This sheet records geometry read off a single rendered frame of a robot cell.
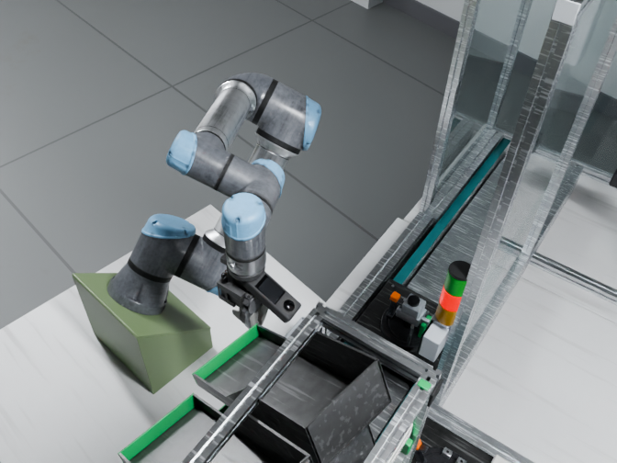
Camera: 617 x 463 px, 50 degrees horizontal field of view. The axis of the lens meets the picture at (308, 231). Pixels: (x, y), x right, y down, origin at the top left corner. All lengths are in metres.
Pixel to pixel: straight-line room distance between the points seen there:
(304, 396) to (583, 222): 1.56
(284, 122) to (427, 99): 2.68
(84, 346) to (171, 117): 2.30
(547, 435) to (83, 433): 1.15
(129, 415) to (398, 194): 2.13
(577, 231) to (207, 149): 1.40
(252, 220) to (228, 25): 3.74
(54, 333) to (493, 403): 1.19
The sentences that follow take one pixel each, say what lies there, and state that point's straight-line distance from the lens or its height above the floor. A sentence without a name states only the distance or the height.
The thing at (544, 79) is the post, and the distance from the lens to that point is 1.00.
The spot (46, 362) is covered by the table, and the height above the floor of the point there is 0.86.
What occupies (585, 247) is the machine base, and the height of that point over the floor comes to 0.86.
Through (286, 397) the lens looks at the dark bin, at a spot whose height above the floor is 1.57.
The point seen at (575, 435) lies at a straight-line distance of 1.84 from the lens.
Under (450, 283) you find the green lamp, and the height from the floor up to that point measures 1.39.
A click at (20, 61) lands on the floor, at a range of 4.71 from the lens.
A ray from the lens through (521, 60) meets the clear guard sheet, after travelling 2.36.
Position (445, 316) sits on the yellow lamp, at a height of 1.29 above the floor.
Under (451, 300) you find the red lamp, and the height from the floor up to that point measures 1.35.
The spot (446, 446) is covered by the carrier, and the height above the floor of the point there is 0.97.
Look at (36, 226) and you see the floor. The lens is 3.50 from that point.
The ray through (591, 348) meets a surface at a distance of 2.00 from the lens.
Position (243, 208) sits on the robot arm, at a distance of 1.13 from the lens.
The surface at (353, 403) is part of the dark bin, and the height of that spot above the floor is 1.67.
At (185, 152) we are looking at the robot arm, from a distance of 1.21.
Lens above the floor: 2.39
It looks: 47 degrees down
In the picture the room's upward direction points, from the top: 2 degrees clockwise
